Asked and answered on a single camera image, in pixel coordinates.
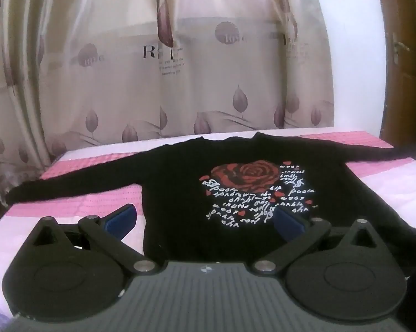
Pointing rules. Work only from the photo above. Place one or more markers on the beige leaf print curtain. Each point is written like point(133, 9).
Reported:
point(180, 69)

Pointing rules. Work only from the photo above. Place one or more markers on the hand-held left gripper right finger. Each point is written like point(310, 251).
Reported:
point(286, 223)

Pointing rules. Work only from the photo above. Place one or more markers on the black sweater with rose print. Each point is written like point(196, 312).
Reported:
point(190, 211)

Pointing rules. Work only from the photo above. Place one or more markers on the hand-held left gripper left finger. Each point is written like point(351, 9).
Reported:
point(120, 220)

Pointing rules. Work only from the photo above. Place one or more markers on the pink checked bed sheet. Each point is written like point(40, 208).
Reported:
point(100, 197)

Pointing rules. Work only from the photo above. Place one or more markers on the brown wooden door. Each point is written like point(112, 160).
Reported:
point(413, 86)

